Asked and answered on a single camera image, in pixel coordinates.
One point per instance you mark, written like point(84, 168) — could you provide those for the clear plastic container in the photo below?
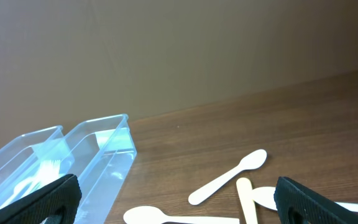
point(21, 158)
point(100, 152)

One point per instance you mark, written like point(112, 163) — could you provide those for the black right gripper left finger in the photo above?
point(56, 202)

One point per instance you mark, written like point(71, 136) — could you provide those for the white spoon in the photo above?
point(149, 214)
point(252, 161)
point(264, 197)

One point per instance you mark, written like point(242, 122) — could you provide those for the clear right plastic container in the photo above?
point(100, 152)

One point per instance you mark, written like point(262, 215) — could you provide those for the yellow plastic spoon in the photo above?
point(244, 190)

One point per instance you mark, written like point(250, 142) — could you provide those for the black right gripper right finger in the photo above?
point(297, 204)

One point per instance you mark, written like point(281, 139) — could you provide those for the white plastic fork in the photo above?
point(49, 171)

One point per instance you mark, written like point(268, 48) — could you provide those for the clear left plastic container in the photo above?
point(21, 158)

